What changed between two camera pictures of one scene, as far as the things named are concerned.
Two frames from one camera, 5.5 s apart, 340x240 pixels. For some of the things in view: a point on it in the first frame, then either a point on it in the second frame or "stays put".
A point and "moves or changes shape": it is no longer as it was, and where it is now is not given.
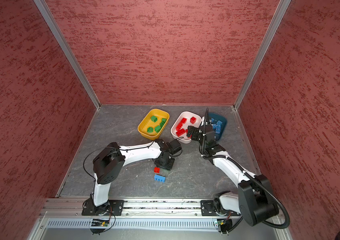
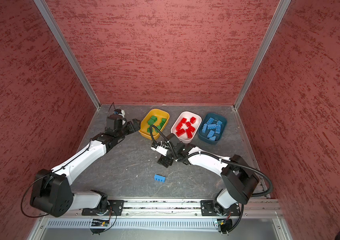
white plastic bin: [179, 126] stays put
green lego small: [163, 121] stays put
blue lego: [218, 126] stays put
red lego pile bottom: [193, 120] stays put
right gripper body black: [196, 135] to [169, 158]
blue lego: [160, 178] stays put
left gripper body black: [166, 163] to [127, 129]
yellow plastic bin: [153, 123] stays put
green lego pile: [154, 118] moves or changes shape
